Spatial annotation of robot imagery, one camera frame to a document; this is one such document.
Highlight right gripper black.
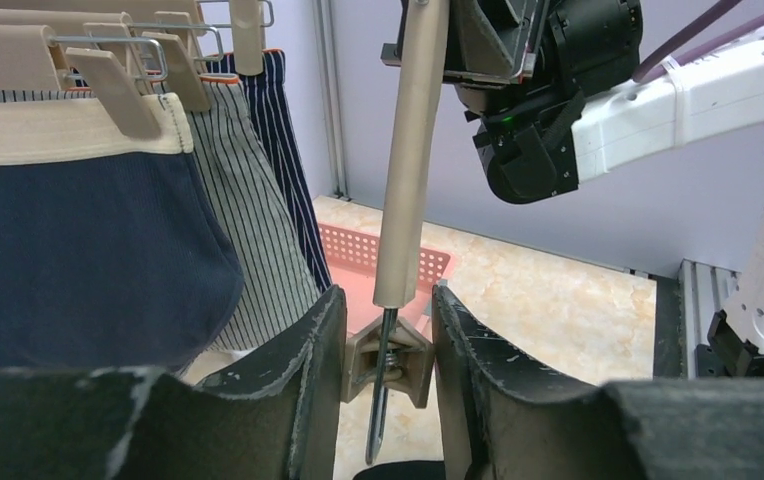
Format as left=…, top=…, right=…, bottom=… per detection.
left=380, top=0, right=645, bottom=107

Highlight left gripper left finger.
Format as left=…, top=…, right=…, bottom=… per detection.
left=0, top=286, right=347, bottom=479

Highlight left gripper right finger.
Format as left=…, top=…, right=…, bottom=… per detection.
left=432, top=286, right=764, bottom=479

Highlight beige clip hanger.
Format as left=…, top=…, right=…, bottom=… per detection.
left=349, top=1, right=450, bottom=465

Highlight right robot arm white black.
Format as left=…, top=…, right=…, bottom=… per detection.
left=434, top=1, right=764, bottom=378

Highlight navy pinstriped underwear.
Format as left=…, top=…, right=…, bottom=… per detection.
left=240, top=49, right=332, bottom=291

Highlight beige hanger holding pinstriped underwear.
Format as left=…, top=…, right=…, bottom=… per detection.
left=0, top=0, right=271, bottom=75

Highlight navy underwear cream waistband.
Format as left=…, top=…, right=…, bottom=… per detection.
left=0, top=90, right=244, bottom=370

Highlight beige hanger holding grey underwear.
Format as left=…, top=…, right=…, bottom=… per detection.
left=0, top=1, right=224, bottom=112

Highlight beige hanger holding navy underwear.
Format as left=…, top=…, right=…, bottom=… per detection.
left=0, top=25, right=168, bottom=140

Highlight pink plastic basket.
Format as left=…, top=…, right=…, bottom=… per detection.
left=316, top=221, right=457, bottom=336

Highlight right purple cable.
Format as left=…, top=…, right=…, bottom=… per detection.
left=632, top=0, right=764, bottom=84

